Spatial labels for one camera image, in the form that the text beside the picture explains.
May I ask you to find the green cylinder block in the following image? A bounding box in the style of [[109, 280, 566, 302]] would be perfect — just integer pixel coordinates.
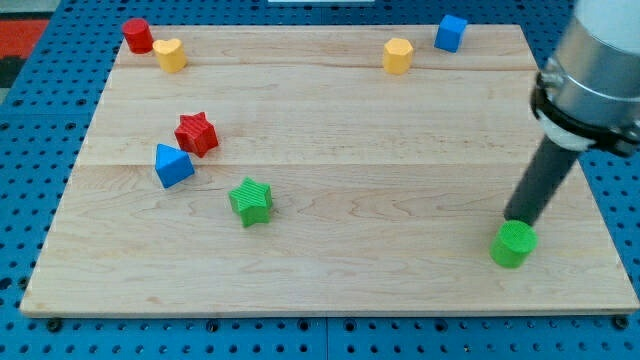
[[489, 220, 538, 269]]

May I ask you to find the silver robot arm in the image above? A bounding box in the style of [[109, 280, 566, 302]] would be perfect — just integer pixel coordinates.
[[531, 0, 639, 157]]

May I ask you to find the green star block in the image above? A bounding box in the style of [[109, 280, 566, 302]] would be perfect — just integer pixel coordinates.
[[228, 177, 273, 227]]

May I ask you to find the wooden board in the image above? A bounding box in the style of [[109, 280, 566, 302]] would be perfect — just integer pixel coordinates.
[[20, 25, 639, 318]]

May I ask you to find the red star block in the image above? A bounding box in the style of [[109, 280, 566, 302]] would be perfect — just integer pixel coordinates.
[[174, 112, 219, 158]]

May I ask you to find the blue triangle block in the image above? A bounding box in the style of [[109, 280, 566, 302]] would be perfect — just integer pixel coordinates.
[[154, 144, 195, 188]]

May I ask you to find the yellow hexagon block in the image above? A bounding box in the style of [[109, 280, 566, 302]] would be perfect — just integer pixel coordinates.
[[382, 38, 414, 75]]

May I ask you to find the yellow heart block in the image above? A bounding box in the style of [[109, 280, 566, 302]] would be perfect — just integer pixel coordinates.
[[152, 38, 187, 73]]

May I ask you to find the blue cube block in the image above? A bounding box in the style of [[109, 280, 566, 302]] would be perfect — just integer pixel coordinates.
[[434, 14, 468, 53]]

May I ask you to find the red cylinder block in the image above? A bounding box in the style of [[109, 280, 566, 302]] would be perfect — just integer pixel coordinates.
[[122, 18, 153, 54]]

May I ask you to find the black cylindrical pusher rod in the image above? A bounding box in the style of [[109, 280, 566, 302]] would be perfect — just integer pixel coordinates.
[[503, 136, 580, 226]]

